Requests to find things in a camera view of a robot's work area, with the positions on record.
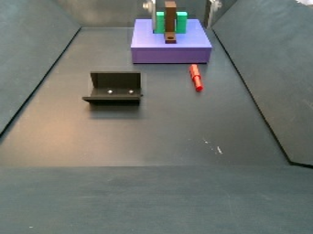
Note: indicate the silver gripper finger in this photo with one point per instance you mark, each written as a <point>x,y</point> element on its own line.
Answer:
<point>149,6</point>
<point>212,7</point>

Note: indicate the red peg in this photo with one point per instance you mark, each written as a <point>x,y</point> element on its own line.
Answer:
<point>195,77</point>

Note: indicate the purple base board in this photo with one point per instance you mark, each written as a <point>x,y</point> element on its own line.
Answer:
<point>148,48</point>

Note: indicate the left green block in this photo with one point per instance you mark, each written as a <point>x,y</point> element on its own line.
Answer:
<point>159,22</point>

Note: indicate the green block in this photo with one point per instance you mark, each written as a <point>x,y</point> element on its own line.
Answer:
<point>180,22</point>
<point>159,22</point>

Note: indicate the right green block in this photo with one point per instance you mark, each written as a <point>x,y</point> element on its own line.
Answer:
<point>180,22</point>

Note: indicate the brown L-shaped block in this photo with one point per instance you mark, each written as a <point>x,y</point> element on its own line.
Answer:
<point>169,18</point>

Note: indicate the black angled bracket holder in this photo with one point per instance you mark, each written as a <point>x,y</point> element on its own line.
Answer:
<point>115,86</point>

